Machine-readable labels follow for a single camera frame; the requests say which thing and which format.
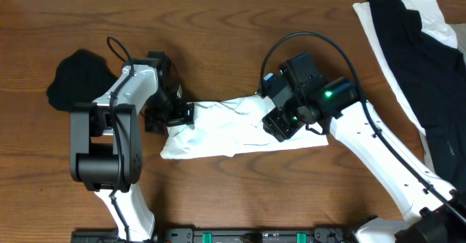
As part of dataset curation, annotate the black t-shirt in pile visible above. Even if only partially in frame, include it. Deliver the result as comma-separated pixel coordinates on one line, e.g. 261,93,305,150
368,0,465,191

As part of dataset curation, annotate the folded black garment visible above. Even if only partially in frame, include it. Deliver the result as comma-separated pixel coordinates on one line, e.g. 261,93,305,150
46,49,117,112

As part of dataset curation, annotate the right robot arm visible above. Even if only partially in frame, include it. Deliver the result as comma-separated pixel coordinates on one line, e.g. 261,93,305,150
259,74,465,242

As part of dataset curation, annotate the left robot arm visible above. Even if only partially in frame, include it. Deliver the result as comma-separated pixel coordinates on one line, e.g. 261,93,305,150
70,52,194,242

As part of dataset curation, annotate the white robot print t-shirt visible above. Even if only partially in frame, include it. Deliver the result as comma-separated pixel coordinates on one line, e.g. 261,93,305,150
160,95,328,159

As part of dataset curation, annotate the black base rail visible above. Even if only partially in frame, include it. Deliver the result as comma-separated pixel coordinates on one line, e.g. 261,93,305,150
71,225,360,243

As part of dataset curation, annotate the white t-shirt in pile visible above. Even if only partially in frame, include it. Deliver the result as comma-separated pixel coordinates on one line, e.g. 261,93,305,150
352,0,462,134

